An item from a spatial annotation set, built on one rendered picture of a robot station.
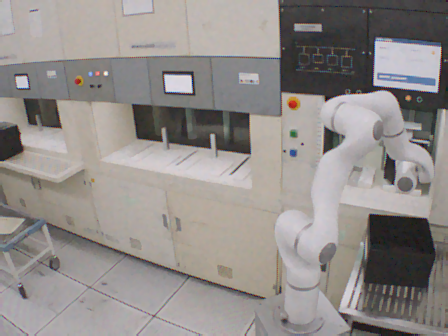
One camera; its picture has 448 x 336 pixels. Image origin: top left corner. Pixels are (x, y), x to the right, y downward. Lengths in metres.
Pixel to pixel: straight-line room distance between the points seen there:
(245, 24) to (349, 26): 0.49
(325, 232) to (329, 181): 0.15
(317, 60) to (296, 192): 0.69
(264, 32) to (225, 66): 0.27
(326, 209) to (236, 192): 1.06
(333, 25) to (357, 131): 0.71
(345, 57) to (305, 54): 0.18
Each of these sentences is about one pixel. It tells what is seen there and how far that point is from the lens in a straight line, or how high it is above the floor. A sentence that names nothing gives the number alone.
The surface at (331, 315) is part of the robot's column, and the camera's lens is 1.49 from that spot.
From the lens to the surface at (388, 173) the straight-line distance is 2.06.
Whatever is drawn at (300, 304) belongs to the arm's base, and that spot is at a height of 0.88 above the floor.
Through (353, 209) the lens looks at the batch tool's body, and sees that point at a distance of 1.95.
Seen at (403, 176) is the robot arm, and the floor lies 1.22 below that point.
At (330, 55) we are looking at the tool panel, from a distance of 1.72.
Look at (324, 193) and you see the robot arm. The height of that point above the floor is 1.29.
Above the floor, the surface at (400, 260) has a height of 0.90.
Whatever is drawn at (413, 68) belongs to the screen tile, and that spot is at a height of 1.56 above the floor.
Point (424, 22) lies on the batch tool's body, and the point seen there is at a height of 1.76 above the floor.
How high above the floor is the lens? 1.84
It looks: 24 degrees down
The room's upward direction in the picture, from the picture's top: 4 degrees counter-clockwise
